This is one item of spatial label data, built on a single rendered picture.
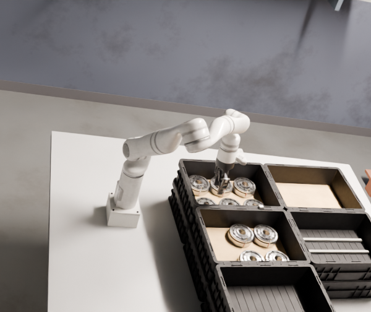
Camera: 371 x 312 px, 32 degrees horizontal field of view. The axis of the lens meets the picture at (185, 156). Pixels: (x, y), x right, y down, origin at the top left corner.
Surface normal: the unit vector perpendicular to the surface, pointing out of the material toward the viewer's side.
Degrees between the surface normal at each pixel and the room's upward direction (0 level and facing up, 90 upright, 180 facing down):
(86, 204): 0
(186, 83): 90
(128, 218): 90
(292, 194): 0
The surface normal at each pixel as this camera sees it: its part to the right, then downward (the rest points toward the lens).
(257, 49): 0.15, 0.63
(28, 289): 0.25, -0.77
